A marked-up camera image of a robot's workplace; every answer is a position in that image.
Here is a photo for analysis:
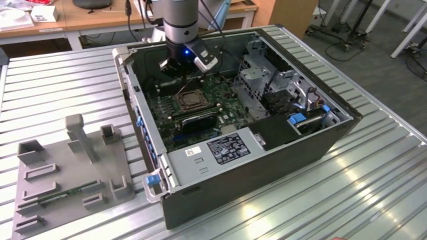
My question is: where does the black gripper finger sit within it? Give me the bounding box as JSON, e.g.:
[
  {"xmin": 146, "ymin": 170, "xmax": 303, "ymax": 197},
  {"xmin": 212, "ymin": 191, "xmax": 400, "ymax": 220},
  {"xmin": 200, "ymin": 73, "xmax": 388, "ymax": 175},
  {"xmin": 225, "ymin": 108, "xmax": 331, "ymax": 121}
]
[
  {"xmin": 181, "ymin": 61, "xmax": 201, "ymax": 87},
  {"xmin": 158, "ymin": 58, "xmax": 184, "ymax": 80}
]

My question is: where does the thin wire locking lever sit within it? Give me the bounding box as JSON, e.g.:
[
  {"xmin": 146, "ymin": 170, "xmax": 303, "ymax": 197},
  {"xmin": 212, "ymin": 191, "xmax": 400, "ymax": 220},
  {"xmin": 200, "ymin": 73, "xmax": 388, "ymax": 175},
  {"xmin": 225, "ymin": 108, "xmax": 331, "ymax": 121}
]
[{"xmin": 176, "ymin": 77, "xmax": 196, "ymax": 96}]

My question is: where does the silver topped CPU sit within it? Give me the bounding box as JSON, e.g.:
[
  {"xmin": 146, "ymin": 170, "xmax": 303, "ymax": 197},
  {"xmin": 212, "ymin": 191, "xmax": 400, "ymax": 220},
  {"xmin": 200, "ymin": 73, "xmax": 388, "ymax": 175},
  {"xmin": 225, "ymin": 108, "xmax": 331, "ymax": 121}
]
[{"xmin": 181, "ymin": 93, "xmax": 205, "ymax": 109}]

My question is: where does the metal socket cover frame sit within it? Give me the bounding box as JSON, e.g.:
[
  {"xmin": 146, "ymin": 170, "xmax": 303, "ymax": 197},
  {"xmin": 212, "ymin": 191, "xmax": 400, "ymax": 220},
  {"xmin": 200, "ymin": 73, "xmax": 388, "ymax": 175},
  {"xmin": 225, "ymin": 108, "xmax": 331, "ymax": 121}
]
[{"xmin": 174, "ymin": 90, "xmax": 209, "ymax": 113}]

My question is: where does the CPU socket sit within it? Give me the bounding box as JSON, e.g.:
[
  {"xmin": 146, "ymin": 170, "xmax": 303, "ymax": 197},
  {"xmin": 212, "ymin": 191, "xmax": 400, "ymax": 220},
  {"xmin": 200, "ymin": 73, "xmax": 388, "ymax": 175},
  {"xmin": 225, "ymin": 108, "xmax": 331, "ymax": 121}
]
[{"xmin": 174, "ymin": 89, "xmax": 210, "ymax": 114}]

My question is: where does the blue expansion slot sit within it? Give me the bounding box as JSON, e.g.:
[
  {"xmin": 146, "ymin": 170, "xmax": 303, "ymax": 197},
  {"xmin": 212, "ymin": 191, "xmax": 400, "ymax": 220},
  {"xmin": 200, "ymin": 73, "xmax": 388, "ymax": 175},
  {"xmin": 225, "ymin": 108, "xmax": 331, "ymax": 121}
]
[{"xmin": 172, "ymin": 133, "xmax": 201, "ymax": 142}]

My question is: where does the metal drive cage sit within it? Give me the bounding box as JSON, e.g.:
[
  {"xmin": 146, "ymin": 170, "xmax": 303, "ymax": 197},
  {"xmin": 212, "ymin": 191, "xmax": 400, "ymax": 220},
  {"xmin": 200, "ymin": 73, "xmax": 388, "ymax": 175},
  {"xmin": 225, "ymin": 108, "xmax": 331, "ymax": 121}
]
[{"xmin": 237, "ymin": 38, "xmax": 301, "ymax": 118}]

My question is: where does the green motherboard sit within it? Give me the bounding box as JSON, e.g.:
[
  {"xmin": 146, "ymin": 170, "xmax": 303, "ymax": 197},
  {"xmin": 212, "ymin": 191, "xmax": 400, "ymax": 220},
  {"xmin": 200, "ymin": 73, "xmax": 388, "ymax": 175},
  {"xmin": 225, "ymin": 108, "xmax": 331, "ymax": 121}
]
[{"xmin": 142, "ymin": 74, "xmax": 268, "ymax": 153}]

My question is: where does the black graphics card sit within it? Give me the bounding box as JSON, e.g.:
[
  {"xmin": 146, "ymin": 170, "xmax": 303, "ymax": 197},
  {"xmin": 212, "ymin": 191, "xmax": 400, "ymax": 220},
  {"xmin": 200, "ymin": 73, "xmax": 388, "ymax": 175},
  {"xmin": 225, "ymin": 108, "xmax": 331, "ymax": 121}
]
[{"xmin": 178, "ymin": 111, "xmax": 218, "ymax": 135}]

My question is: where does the wooden desk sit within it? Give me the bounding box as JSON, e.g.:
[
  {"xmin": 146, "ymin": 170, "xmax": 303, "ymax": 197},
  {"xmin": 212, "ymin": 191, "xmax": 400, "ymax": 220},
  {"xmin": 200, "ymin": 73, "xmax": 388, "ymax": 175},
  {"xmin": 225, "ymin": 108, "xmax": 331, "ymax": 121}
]
[{"xmin": 0, "ymin": 0, "xmax": 260, "ymax": 51}]

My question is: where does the black round object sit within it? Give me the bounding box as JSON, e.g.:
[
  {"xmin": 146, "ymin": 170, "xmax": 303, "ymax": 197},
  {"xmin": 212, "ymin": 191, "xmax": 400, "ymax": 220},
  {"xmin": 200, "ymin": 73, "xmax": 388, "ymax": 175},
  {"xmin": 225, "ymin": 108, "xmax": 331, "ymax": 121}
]
[{"xmin": 72, "ymin": 0, "xmax": 113, "ymax": 9}]

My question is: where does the wooden cabinet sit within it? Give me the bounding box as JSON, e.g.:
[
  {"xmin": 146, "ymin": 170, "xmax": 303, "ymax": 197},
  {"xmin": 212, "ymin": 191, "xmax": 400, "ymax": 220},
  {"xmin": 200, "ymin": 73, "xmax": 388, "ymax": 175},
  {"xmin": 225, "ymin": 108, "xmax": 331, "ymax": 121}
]
[{"xmin": 256, "ymin": 0, "xmax": 319, "ymax": 40}]

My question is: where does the hard disk in blue carrier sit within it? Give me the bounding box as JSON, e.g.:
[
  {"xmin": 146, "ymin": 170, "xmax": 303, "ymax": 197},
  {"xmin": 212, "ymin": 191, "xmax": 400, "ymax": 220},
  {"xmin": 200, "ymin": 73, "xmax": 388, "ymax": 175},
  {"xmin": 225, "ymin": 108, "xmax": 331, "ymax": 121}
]
[{"xmin": 285, "ymin": 104, "xmax": 331, "ymax": 137}]

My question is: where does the grey power supply unit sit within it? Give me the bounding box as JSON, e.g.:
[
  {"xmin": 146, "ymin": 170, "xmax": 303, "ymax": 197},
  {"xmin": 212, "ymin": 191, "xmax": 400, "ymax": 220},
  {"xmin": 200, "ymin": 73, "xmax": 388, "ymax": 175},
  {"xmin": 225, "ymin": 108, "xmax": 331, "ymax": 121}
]
[{"xmin": 165, "ymin": 126, "xmax": 268, "ymax": 187}]

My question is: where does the white cardboard box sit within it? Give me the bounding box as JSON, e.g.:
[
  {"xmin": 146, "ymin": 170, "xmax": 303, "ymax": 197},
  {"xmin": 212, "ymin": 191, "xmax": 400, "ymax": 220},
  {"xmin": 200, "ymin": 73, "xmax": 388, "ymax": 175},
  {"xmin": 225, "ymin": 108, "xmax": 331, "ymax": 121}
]
[{"xmin": 29, "ymin": 5, "xmax": 60, "ymax": 23}]

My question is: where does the black wheeled stand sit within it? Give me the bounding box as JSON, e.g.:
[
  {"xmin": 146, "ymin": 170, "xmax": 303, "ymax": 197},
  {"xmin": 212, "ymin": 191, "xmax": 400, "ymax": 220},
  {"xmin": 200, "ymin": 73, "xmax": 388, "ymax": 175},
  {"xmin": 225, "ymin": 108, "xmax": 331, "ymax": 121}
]
[{"xmin": 305, "ymin": 0, "xmax": 373, "ymax": 52}]

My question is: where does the dark grey PC case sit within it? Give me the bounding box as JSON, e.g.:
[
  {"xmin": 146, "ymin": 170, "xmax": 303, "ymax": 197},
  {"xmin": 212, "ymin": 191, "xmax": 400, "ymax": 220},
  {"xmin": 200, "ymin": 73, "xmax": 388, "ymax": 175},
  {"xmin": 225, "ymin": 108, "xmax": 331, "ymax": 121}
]
[{"xmin": 110, "ymin": 24, "xmax": 364, "ymax": 231}]

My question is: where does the grey parts rack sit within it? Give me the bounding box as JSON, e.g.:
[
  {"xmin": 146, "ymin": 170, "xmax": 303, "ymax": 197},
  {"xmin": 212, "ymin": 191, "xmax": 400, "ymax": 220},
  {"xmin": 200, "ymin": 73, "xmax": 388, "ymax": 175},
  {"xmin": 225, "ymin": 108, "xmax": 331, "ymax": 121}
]
[{"xmin": 10, "ymin": 113, "xmax": 137, "ymax": 238}]

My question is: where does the green RAM stick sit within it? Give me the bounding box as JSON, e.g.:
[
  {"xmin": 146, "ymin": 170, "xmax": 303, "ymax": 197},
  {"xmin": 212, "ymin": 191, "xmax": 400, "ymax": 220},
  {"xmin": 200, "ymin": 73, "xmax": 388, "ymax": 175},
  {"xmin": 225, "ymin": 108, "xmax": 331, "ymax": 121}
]
[{"xmin": 36, "ymin": 183, "xmax": 97, "ymax": 205}]

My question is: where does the white table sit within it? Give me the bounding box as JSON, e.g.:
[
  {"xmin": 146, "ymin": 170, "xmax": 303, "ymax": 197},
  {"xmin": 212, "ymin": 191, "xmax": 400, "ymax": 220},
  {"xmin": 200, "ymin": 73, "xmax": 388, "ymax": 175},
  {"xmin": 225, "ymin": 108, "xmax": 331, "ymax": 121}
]
[{"xmin": 389, "ymin": 0, "xmax": 427, "ymax": 60}]

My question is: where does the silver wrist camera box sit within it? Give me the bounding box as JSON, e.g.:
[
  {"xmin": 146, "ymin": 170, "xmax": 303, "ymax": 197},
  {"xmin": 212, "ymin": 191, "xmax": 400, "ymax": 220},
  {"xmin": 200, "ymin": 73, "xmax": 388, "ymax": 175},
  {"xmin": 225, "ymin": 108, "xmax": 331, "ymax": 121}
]
[{"xmin": 182, "ymin": 39, "xmax": 220, "ymax": 75}]

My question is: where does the black hanging cable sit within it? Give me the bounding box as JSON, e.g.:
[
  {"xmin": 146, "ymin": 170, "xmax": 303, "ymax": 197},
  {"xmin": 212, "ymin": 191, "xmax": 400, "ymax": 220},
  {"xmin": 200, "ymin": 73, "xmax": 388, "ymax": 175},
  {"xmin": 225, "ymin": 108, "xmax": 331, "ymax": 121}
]
[{"xmin": 124, "ymin": 0, "xmax": 142, "ymax": 42}]

